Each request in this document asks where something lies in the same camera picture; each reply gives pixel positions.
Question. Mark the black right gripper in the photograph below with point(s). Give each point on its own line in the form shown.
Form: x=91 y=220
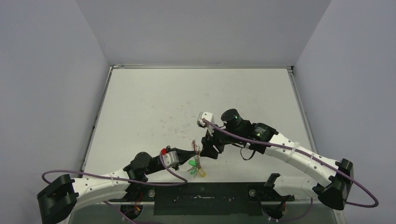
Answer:
x=212 y=143

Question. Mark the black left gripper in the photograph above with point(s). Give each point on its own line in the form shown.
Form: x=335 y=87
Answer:
x=183 y=155

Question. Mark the metal keyring with red grip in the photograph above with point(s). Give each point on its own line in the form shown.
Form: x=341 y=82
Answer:
x=196 y=158

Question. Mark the key with green tag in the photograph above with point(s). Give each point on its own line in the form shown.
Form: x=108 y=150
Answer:
x=194 y=172
x=191 y=163

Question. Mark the key with yellow tag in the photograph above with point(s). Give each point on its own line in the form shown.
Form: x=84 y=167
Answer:
x=201 y=172

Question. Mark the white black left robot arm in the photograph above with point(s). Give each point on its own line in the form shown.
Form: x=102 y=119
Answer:
x=65 y=194

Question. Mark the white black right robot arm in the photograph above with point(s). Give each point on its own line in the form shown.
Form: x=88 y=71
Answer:
x=326 y=179

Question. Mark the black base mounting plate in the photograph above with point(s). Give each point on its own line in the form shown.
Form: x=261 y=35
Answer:
x=213 y=198

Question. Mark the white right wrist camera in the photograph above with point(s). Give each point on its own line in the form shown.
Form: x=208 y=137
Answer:
x=202 y=120

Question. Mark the aluminium table frame rail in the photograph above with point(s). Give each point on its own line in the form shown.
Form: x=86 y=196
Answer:
x=301 y=109

